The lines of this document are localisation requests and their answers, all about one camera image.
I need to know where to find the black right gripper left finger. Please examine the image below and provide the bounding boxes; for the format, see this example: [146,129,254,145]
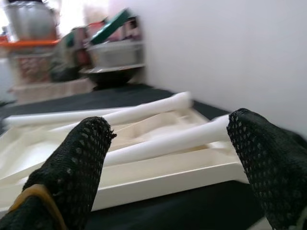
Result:
[0,116,118,230]

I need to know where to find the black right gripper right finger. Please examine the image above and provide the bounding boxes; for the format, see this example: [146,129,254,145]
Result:
[226,108,307,230]

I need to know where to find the white plastic table leg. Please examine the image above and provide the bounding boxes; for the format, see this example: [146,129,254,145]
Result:
[104,114,232,167]
[102,91,194,125]
[3,107,131,129]

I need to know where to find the beige striped cloth cover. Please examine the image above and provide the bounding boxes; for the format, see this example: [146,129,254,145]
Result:
[8,78,95,104]

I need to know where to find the white plastic table top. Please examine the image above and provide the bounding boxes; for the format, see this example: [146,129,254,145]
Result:
[0,105,250,213]

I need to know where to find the black round basin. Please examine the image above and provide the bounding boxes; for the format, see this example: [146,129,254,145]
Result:
[79,66,137,87]

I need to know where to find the orange lidded plastic container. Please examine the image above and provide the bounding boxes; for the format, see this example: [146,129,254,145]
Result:
[0,38,60,83]

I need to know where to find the green flat lid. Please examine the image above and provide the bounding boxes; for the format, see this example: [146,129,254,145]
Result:
[90,8,140,45]

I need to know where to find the large steel pot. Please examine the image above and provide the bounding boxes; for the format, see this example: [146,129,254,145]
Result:
[3,0,57,40]

